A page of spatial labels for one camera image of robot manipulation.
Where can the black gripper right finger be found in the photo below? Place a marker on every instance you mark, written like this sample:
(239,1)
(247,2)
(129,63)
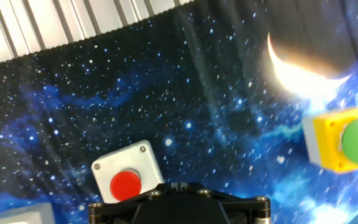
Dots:
(244,207)

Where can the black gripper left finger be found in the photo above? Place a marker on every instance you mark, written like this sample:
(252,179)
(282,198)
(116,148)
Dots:
(117,208)

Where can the white box red mushroom button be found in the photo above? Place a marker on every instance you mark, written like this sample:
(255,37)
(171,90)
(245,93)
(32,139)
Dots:
(120,165)

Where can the white box green button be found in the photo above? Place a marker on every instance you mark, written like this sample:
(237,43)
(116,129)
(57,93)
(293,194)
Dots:
(26,214)

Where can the yellow box large green button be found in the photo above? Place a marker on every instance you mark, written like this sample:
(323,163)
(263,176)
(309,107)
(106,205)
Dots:
(328,140)

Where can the starry night landscape cloth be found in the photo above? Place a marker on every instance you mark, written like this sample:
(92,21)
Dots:
(166,93)

